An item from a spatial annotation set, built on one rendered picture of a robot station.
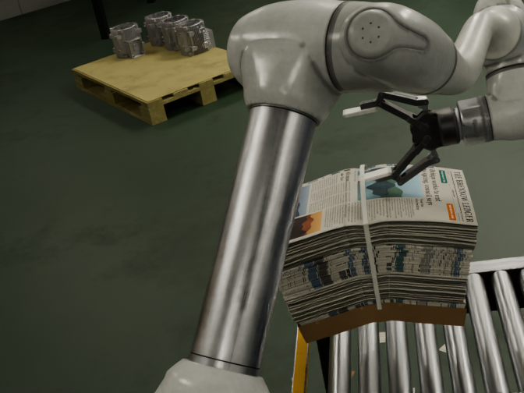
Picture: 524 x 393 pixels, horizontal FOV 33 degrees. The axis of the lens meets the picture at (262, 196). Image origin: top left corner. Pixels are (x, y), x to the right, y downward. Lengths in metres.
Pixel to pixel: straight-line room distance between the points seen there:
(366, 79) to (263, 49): 0.16
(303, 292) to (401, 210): 0.25
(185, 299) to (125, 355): 0.40
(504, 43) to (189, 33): 4.91
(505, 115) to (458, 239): 0.25
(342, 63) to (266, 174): 0.19
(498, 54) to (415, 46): 0.54
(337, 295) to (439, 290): 0.20
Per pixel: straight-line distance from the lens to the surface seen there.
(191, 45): 6.56
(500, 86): 1.75
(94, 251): 4.44
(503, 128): 1.74
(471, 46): 1.52
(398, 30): 1.19
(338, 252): 1.74
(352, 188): 1.86
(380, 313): 1.80
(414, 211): 1.74
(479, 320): 2.06
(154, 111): 5.84
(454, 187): 1.87
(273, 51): 1.28
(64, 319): 3.97
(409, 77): 1.23
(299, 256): 1.74
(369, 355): 1.99
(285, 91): 1.26
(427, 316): 1.81
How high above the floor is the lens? 2.00
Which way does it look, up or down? 26 degrees down
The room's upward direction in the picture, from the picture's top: 11 degrees counter-clockwise
